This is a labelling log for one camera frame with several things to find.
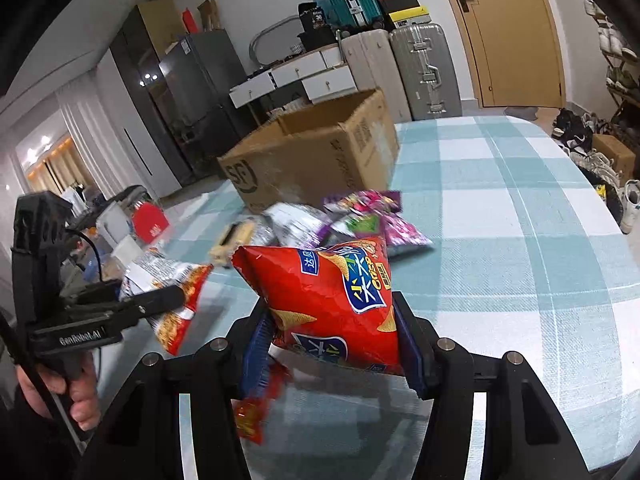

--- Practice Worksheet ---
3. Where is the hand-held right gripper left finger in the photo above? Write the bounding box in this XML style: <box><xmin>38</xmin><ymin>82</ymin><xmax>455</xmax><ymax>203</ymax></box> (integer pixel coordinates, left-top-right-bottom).
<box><xmin>75</xmin><ymin>300</ymin><xmax>281</xmax><ymax>480</ymax></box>

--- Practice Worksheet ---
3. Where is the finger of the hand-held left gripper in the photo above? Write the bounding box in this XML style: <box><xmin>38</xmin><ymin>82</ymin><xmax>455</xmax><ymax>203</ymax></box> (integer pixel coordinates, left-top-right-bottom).
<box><xmin>65</xmin><ymin>284</ymin><xmax>187</xmax><ymax>331</ymax></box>

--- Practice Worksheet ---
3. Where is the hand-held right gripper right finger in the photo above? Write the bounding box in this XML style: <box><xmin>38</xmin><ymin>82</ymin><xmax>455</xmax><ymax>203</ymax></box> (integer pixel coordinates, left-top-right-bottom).
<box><xmin>390</xmin><ymin>290</ymin><xmax>591</xmax><ymax>480</ymax></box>

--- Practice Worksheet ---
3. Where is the silver red snack bag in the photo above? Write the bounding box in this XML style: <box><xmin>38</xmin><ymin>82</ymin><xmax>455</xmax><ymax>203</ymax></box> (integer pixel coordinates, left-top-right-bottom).
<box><xmin>119</xmin><ymin>250</ymin><xmax>213</xmax><ymax>357</ymax></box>

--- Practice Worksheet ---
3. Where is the red snack stick packet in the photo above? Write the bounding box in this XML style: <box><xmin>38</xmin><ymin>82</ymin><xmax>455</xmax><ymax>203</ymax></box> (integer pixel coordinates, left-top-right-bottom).
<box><xmin>234</xmin><ymin>360</ymin><xmax>293</xmax><ymax>446</ymax></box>

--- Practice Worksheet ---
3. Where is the red chips bag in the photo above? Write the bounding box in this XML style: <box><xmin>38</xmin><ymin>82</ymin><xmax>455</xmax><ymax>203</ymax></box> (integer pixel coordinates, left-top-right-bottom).
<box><xmin>231</xmin><ymin>234</ymin><xmax>406</xmax><ymax>376</ymax></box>

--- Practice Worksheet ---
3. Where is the purple snack bag green patch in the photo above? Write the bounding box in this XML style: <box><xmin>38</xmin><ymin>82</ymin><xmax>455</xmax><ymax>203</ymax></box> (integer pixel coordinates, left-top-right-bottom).
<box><xmin>320</xmin><ymin>209</ymin><xmax>435</xmax><ymax>261</ymax></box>

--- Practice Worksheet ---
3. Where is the person's left forearm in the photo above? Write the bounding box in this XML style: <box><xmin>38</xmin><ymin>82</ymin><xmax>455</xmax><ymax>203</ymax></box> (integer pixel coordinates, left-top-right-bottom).
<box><xmin>0</xmin><ymin>385</ymin><xmax>86</xmax><ymax>480</ymax></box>

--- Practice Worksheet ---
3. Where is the person's left hand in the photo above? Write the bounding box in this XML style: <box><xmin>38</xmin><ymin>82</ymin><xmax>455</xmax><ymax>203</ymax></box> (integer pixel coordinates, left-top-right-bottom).
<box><xmin>15</xmin><ymin>350</ymin><xmax>101</xmax><ymax>433</ymax></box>

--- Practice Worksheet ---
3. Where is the yellow cracker packet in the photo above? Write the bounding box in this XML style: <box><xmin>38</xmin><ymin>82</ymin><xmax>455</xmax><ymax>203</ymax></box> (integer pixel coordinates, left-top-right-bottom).
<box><xmin>207</xmin><ymin>219</ymin><xmax>271</xmax><ymax>266</ymax></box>

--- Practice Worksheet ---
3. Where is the white curtain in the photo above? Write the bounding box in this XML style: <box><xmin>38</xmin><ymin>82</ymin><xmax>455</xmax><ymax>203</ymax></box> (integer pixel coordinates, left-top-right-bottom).
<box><xmin>55</xmin><ymin>67</ymin><xmax>131</xmax><ymax>201</ymax></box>

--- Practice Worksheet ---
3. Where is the purple pink snack bag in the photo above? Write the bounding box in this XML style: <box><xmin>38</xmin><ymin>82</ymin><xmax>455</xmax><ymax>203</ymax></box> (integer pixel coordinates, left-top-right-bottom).
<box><xmin>322</xmin><ymin>190</ymin><xmax>402</xmax><ymax>216</ymax></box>

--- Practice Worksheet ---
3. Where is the dark refrigerator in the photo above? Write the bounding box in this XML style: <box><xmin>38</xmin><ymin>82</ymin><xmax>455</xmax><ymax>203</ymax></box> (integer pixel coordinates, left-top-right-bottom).
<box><xmin>157</xmin><ymin>29</ymin><xmax>256</xmax><ymax>186</ymax></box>

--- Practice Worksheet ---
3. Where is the dark glass cabinet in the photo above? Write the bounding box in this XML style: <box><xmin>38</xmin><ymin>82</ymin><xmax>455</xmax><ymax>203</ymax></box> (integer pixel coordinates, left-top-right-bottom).
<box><xmin>109</xmin><ymin>5</ymin><xmax>201</xmax><ymax>196</ymax></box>

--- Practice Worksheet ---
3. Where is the pile of loose shoes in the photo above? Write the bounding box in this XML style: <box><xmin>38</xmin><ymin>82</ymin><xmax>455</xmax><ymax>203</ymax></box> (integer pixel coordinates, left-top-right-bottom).
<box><xmin>550</xmin><ymin>107</ymin><xmax>640</xmax><ymax>236</ymax></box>

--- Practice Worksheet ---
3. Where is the white desk with drawers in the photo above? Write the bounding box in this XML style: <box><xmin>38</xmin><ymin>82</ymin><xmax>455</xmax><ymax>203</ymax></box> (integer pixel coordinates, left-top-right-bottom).
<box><xmin>229</xmin><ymin>45</ymin><xmax>358</xmax><ymax>126</ymax></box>

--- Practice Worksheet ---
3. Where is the large tan cardboard box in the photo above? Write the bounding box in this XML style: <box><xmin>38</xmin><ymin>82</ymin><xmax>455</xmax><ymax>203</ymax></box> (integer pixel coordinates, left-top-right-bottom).
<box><xmin>137</xmin><ymin>0</ymin><xmax>188</xmax><ymax>58</ymax></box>

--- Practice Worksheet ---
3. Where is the white drawer cabinet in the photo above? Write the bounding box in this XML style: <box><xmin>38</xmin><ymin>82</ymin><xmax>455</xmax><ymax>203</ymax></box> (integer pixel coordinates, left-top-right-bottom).
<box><xmin>302</xmin><ymin>65</ymin><xmax>358</xmax><ymax>106</ymax></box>

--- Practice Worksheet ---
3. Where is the small brown cardboard box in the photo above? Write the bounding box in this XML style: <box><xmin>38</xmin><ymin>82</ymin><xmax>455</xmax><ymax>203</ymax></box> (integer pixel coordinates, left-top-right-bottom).
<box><xmin>590</xmin><ymin>132</ymin><xmax>637</xmax><ymax>183</ymax></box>

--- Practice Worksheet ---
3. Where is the beige suitcase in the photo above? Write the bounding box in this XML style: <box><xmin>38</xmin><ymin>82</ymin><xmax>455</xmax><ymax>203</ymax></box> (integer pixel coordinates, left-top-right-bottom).
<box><xmin>340</xmin><ymin>28</ymin><xmax>413</xmax><ymax>123</ymax></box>

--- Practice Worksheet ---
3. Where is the flat brown cardboard box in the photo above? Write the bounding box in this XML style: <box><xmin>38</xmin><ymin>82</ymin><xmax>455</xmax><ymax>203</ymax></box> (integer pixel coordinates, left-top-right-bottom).
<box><xmin>197</xmin><ymin>0</ymin><xmax>221</xmax><ymax>33</ymax></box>

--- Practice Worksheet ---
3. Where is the silver suitcase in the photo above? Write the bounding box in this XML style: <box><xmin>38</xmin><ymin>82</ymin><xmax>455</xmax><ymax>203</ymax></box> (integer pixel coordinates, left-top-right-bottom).
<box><xmin>389</xmin><ymin>22</ymin><xmax>463</xmax><ymax>121</ymax></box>

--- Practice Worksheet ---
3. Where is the oval white-framed mirror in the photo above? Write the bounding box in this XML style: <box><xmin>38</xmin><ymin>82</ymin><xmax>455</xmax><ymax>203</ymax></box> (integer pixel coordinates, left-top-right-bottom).
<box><xmin>248</xmin><ymin>15</ymin><xmax>308</xmax><ymax>68</ymax></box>

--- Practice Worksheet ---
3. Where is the black storage box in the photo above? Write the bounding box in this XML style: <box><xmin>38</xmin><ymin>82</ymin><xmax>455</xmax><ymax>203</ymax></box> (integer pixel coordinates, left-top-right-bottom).
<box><xmin>297</xmin><ymin>27</ymin><xmax>341</xmax><ymax>53</ymax></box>

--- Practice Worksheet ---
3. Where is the black paper bag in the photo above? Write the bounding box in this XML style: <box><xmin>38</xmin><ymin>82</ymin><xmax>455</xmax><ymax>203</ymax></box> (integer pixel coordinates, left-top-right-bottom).
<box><xmin>298</xmin><ymin>2</ymin><xmax>326</xmax><ymax>33</ymax></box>

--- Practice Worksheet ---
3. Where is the wooden shoe rack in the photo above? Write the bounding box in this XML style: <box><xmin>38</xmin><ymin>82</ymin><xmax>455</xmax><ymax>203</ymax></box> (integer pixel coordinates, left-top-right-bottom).
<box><xmin>582</xmin><ymin>0</ymin><xmax>640</xmax><ymax>161</ymax></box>

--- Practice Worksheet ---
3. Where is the wooden door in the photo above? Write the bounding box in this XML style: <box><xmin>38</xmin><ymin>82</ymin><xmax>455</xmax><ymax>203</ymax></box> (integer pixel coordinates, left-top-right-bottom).
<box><xmin>431</xmin><ymin>0</ymin><xmax>566</xmax><ymax>109</ymax></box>

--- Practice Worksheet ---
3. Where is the black yellow shoe box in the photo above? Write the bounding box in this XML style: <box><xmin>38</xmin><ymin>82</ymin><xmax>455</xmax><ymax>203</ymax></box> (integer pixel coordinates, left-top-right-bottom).
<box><xmin>387</xmin><ymin>5</ymin><xmax>433</xmax><ymax>28</ymax></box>

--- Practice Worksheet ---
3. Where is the shoe rack with shoes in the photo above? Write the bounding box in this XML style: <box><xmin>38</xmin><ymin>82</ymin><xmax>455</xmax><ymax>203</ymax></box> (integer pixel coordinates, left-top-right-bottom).
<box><xmin>582</xmin><ymin>0</ymin><xmax>640</xmax><ymax>126</ymax></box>

